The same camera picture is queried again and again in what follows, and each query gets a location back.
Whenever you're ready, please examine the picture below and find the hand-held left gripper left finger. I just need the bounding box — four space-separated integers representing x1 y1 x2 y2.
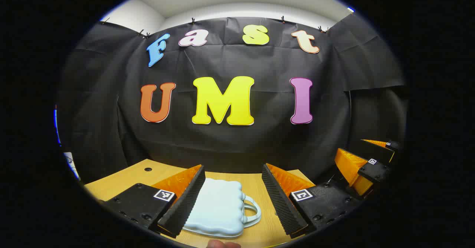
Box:
97 164 206 238

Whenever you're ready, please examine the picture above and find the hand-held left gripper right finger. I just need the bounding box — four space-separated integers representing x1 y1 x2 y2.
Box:
262 163 363 239

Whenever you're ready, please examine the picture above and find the light blue suitcase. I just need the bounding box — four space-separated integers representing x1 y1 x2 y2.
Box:
183 178 262 239

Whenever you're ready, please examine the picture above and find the white printed board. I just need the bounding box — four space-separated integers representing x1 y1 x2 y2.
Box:
62 151 81 181

